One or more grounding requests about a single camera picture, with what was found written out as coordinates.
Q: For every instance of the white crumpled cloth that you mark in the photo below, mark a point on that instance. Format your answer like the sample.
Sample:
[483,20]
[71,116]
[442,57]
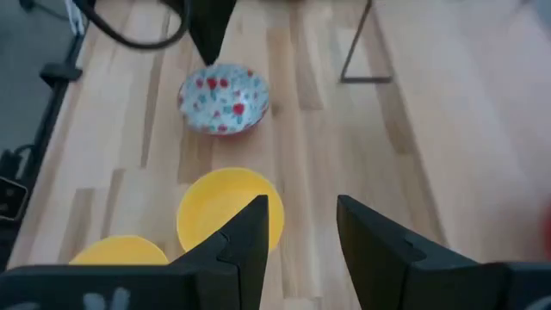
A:
[75,19]

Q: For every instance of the yellow plastic mini bowl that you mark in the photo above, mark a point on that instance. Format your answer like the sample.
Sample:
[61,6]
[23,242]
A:
[118,252]
[215,202]

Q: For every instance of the black metal table frame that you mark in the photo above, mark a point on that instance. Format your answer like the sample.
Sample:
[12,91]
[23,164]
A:
[60,72]

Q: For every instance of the red floral-print mini bowl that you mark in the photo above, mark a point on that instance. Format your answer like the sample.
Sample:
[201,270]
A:
[224,103]

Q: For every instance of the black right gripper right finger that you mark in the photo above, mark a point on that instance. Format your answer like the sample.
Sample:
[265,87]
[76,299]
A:
[374,258]

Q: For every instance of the black clamp bracket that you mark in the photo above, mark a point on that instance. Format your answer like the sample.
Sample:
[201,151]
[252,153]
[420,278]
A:
[60,72]

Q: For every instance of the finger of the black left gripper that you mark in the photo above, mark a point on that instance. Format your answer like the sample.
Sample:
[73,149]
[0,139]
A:
[211,26]

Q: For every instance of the small black camera box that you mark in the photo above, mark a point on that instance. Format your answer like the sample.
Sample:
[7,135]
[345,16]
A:
[10,198]

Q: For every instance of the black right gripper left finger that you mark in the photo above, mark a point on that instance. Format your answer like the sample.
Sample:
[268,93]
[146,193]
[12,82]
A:
[251,249]

